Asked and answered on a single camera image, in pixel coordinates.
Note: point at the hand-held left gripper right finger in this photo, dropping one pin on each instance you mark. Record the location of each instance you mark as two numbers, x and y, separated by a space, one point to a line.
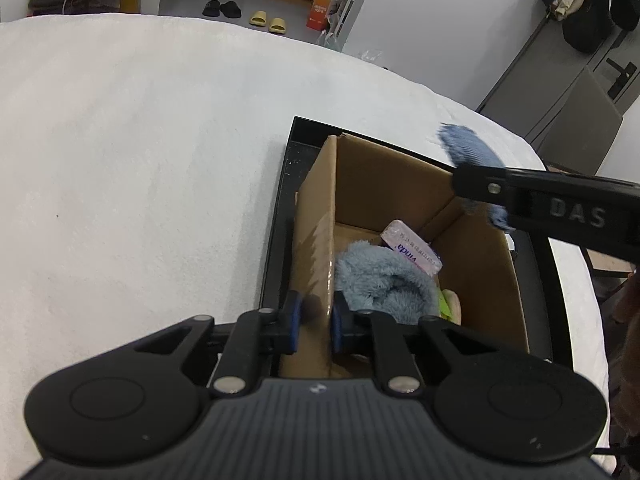
336 327

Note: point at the black slipper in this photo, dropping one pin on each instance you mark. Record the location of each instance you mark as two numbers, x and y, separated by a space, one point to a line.
231 9
211 8

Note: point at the pink purple tissue packet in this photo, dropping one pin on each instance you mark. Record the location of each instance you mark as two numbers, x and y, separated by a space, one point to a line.
410 247

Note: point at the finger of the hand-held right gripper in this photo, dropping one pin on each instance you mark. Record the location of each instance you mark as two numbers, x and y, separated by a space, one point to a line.
480 185

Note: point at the clear plastic bag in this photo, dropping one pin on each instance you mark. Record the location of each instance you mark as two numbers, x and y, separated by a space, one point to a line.
372 57

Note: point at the orange cardboard box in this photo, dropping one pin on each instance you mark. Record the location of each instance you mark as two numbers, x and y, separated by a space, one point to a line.
322 10

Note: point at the black tray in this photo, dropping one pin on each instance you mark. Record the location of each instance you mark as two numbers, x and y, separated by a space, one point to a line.
287 185

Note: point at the blue-grey sock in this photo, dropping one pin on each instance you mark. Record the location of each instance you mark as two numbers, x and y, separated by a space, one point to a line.
470 147

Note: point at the brown cardboard box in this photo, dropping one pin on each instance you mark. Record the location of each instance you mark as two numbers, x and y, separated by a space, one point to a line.
480 270

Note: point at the hamburger plush toy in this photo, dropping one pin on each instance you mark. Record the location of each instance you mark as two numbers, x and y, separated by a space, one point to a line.
450 304

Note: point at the yellow slipper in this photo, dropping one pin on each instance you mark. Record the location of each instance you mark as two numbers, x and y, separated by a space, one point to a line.
278 25
258 18

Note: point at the hanging dark clothes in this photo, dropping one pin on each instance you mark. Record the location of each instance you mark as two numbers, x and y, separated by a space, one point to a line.
590 5

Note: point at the grey upholstered chair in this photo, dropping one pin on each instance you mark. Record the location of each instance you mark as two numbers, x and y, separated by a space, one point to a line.
575 120

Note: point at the green plastic bag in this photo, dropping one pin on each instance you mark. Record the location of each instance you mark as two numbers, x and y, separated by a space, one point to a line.
327 42

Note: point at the fluffy blue sock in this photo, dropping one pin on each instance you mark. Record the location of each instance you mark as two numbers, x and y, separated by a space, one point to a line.
380 285

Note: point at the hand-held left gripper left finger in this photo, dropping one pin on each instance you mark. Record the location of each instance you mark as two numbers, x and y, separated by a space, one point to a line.
295 324

